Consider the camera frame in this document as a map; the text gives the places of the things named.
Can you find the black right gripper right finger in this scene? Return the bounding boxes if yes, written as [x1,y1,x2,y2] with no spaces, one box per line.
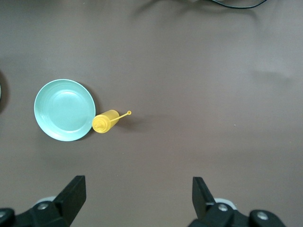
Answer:
[187,176,287,227]

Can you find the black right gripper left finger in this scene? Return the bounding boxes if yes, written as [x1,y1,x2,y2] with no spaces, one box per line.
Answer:
[0,175,86,227]

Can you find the yellow mustard squeeze bottle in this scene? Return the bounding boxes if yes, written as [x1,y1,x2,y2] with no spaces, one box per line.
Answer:
[91,109,132,134]

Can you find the mint green plate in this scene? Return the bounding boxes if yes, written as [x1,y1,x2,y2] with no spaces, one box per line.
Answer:
[34,79,97,142]

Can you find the brown table cover cloth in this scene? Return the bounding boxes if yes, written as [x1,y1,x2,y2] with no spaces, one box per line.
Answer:
[0,0,303,227]

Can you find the long looping black cable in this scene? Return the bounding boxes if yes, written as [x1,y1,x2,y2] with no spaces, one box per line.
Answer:
[211,0,267,9]

